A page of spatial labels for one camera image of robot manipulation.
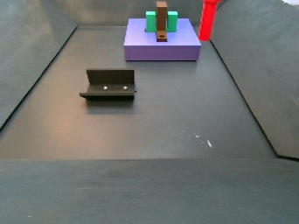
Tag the red hexagonal peg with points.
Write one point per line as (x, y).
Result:
(208, 18)

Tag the brown board with hole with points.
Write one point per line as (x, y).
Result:
(161, 21)

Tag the purple base block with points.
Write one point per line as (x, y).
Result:
(142, 47)

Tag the green block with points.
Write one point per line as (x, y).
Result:
(171, 21)

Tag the black angle bracket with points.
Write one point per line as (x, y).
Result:
(110, 83)

